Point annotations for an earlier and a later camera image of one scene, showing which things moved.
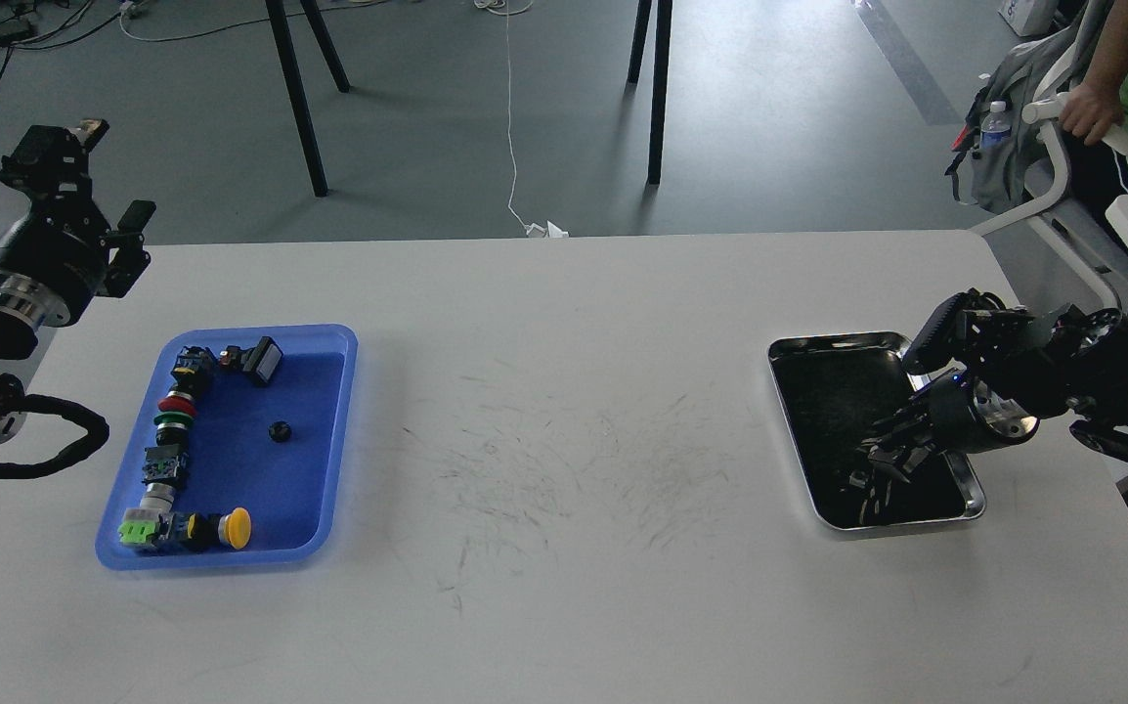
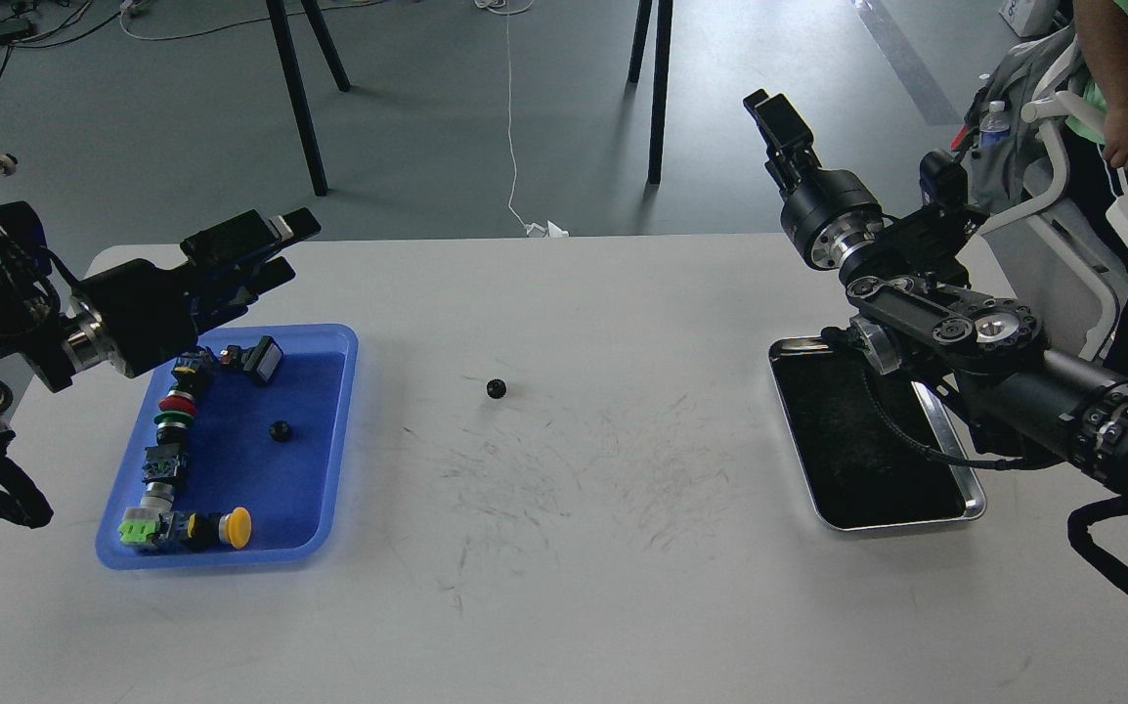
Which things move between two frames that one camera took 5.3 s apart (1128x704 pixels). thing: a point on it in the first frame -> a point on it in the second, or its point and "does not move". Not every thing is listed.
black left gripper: (65, 250) -> (151, 312)
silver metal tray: (835, 387) does not move
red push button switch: (178, 401) does not move
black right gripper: (961, 417) -> (833, 213)
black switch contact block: (164, 462) does not move
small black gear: (280, 431) does not move
